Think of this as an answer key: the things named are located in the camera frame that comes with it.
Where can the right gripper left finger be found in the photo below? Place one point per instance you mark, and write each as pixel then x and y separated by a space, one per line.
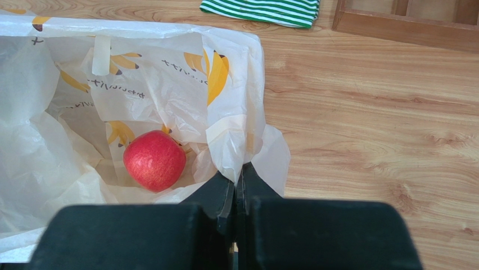
pixel 132 236

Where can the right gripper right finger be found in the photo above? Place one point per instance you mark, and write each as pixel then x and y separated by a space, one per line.
pixel 278 233

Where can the red apple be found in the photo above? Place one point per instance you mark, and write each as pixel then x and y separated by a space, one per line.
pixel 154 160

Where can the banana print plastic bag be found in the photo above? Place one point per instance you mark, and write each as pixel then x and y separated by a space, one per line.
pixel 75 93

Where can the green striped cloth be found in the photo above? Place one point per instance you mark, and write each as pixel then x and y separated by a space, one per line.
pixel 288 13

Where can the wooden compartment tray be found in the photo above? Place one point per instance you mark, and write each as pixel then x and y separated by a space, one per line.
pixel 443 24

